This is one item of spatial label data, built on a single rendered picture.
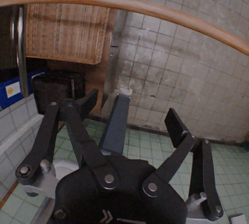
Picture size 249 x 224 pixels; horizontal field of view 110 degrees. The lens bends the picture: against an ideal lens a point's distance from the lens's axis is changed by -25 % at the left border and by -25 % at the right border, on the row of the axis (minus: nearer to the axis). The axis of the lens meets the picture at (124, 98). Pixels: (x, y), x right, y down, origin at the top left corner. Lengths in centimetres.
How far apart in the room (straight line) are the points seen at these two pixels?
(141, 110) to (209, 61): 115
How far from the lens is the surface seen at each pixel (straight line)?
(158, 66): 152
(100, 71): 96
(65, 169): 72
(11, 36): 89
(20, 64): 49
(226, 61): 192
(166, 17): 30
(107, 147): 83
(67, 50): 104
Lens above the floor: 148
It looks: 66 degrees down
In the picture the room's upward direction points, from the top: 167 degrees counter-clockwise
